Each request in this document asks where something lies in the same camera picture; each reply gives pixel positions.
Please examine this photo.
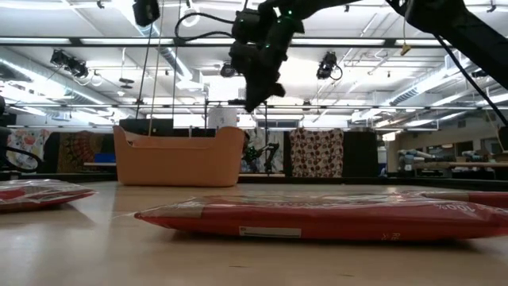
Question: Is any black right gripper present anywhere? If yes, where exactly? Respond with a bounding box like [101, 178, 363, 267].
[229, 3, 305, 114]

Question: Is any red popcorn bag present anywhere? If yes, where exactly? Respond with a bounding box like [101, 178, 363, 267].
[133, 193, 508, 242]
[400, 189, 508, 211]
[0, 178, 98, 212]

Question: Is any light patterned cloth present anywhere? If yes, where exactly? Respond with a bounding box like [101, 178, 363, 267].
[241, 127, 285, 174]

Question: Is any white cylinder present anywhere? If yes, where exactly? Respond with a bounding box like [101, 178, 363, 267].
[207, 106, 239, 130]

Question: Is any brown circle patterned cloth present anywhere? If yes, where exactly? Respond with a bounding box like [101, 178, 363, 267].
[288, 127, 345, 179]

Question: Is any black divider panel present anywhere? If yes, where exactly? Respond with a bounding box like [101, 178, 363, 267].
[342, 130, 379, 179]

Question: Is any orange plastic basket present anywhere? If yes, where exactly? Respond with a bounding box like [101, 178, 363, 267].
[112, 125, 246, 188]

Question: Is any dark patterned cloth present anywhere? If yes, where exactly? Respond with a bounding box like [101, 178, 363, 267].
[56, 130, 105, 174]

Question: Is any wooden workbench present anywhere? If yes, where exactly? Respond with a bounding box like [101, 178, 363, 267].
[412, 160, 508, 180]

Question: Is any floral patterned cloth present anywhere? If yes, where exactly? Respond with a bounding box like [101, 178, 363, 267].
[5, 128, 52, 172]

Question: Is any black hanging camera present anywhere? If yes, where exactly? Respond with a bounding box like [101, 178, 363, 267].
[315, 50, 344, 81]
[219, 62, 237, 79]
[49, 48, 90, 79]

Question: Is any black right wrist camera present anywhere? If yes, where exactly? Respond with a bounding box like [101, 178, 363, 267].
[231, 7, 264, 44]

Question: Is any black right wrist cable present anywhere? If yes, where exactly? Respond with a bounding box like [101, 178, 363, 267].
[174, 11, 235, 43]

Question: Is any black overhead camera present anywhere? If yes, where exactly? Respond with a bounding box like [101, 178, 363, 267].
[132, 0, 161, 28]

